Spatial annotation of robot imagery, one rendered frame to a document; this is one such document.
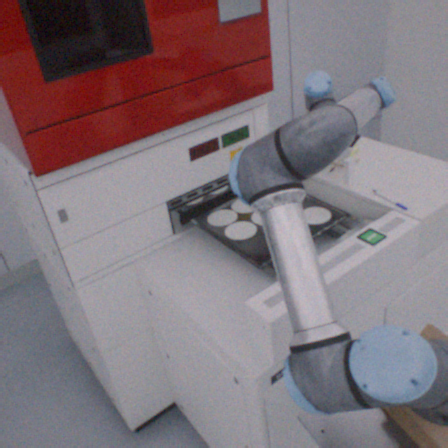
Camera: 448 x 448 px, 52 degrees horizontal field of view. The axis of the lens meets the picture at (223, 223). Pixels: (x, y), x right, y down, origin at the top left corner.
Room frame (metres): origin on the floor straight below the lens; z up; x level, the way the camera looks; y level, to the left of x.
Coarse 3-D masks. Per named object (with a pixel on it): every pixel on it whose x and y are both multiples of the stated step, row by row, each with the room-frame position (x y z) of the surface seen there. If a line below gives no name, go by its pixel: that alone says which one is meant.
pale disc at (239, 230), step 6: (240, 222) 1.24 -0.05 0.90; (246, 222) 1.23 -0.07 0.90; (228, 228) 1.22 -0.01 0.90; (234, 228) 1.21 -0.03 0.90; (240, 228) 1.21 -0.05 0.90; (246, 228) 1.20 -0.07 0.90; (252, 228) 1.20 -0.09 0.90; (228, 234) 1.18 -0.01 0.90; (234, 234) 1.18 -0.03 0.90; (240, 234) 1.17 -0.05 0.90; (246, 234) 1.17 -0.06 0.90; (252, 234) 1.16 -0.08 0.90
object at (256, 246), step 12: (228, 204) 1.36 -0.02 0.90; (312, 204) 1.28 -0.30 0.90; (204, 216) 1.31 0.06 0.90; (240, 216) 1.28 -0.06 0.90; (336, 216) 1.19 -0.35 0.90; (216, 228) 1.23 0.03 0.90; (312, 228) 1.15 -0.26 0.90; (228, 240) 1.15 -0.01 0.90; (240, 240) 1.14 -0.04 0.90; (252, 240) 1.13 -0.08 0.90; (264, 240) 1.12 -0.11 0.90; (252, 252) 1.07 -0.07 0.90; (264, 252) 1.06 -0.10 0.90
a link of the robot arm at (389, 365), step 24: (360, 336) 0.52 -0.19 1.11; (384, 336) 0.50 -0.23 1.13; (408, 336) 0.48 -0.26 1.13; (360, 360) 0.49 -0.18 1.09; (384, 360) 0.47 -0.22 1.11; (408, 360) 0.45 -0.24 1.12; (432, 360) 0.46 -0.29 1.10; (360, 384) 0.46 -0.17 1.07; (384, 384) 0.44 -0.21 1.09; (408, 384) 0.42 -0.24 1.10; (432, 384) 0.43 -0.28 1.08
